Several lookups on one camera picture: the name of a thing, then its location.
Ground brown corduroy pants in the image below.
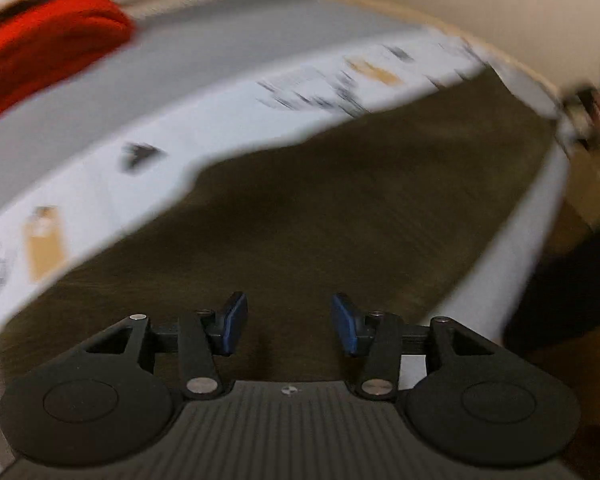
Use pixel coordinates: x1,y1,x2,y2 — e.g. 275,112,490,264
0,70,556,384

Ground grey printed bed sheet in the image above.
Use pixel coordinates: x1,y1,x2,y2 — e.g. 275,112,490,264
0,0,574,470

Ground red folded quilt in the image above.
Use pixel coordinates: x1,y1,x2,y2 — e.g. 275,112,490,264
0,0,135,115

